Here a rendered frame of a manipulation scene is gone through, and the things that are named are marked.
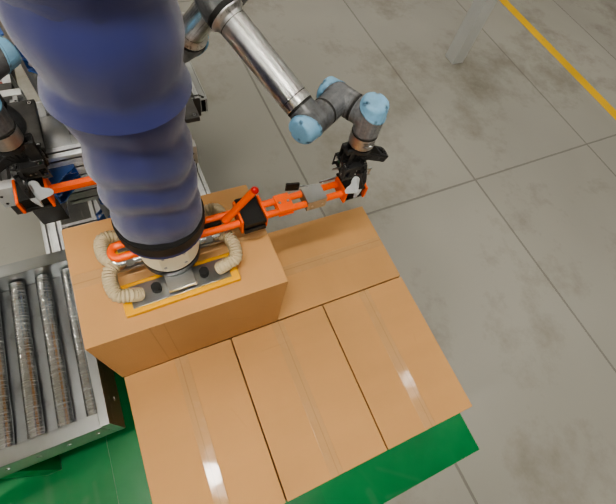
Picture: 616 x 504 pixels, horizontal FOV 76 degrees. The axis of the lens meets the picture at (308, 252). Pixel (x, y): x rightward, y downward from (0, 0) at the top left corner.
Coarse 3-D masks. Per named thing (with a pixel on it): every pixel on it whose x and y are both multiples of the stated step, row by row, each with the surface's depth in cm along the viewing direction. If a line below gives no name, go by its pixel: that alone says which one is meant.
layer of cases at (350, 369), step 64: (320, 256) 178; (384, 256) 183; (320, 320) 164; (384, 320) 168; (128, 384) 142; (192, 384) 145; (256, 384) 148; (320, 384) 152; (384, 384) 156; (448, 384) 159; (192, 448) 135; (256, 448) 138; (320, 448) 142; (384, 448) 145
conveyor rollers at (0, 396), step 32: (64, 288) 154; (0, 320) 146; (0, 352) 140; (32, 352) 143; (0, 384) 135; (32, 384) 137; (64, 384) 139; (0, 416) 131; (32, 416) 132; (64, 416) 134; (0, 448) 127
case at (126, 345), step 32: (224, 192) 138; (96, 224) 125; (256, 256) 128; (96, 288) 115; (224, 288) 121; (256, 288) 123; (96, 320) 111; (128, 320) 112; (160, 320) 114; (192, 320) 121; (224, 320) 133; (256, 320) 148; (96, 352) 112; (128, 352) 122; (160, 352) 135
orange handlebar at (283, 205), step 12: (72, 180) 115; (84, 180) 115; (300, 192) 126; (336, 192) 128; (264, 204) 122; (276, 204) 122; (288, 204) 122; (300, 204) 124; (216, 216) 117; (216, 228) 115; (228, 228) 116; (108, 252) 106
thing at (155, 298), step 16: (224, 256) 124; (208, 272) 119; (128, 288) 114; (144, 288) 115; (160, 288) 114; (192, 288) 117; (208, 288) 119; (128, 304) 113; (144, 304) 113; (160, 304) 114
